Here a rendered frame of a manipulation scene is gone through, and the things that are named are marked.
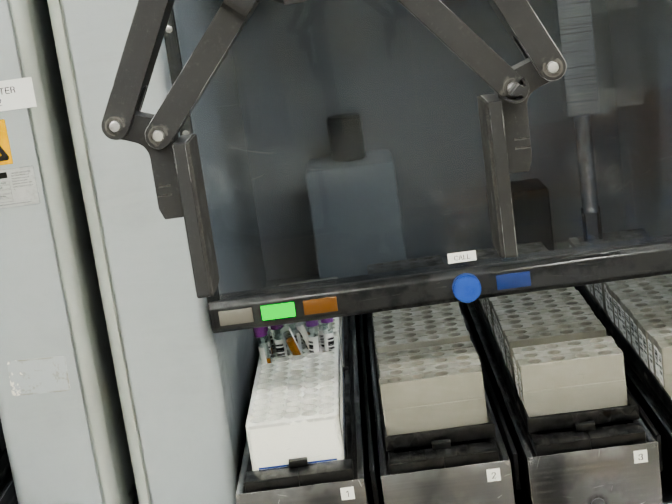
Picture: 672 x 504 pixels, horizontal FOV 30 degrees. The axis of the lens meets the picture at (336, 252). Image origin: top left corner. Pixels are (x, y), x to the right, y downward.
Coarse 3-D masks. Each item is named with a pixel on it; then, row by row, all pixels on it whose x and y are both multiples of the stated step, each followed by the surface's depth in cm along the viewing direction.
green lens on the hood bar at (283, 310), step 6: (264, 306) 132; (270, 306) 132; (276, 306) 132; (282, 306) 132; (288, 306) 132; (294, 306) 132; (264, 312) 132; (270, 312) 132; (276, 312) 132; (282, 312) 132; (288, 312) 132; (294, 312) 132; (264, 318) 133; (270, 318) 133; (276, 318) 133
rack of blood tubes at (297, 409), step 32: (288, 352) 157; (320, 352) 155; (256, 384) 146; (288, 384) 145; (320, 384) 144; (256, 416) 137; (288, 416) 135; (320, 416) 133; (256, 448) 133; (288, 448) 133; (320, 448) 133
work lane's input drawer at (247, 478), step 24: (360, 384) 169; (360, 408) 153; (360, 432) 143; (360, 456) 136; (240, 480) 134; (264, 480) 131; (288, 480) 131; (312, 480) 131; (336, 480) 131; (360, 480) 130
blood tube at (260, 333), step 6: (258, 330) 152; (264, 330) 153; (258, 336) 153; (264, 336) 153; (258, 342) 153; (264, 342) 153; (258, 348) 154; (264, 348) 153; (264, 354) 153; (264, 360) 154; (270, 360) 154
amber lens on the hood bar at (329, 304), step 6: (306, 300) 132; (312, 300) 132; (318, 300) 132; (324, 300) 132; (330, 300) 132; (336, 300) 132; (306, 306) 132; (312, 306) 132; (318, 306) 132; (324, 306) 132; (330, 306) 132; (336, 306) 132; (306, 312) 132; (312, 312) 132; (318, 312) 132; (324, 312) 132
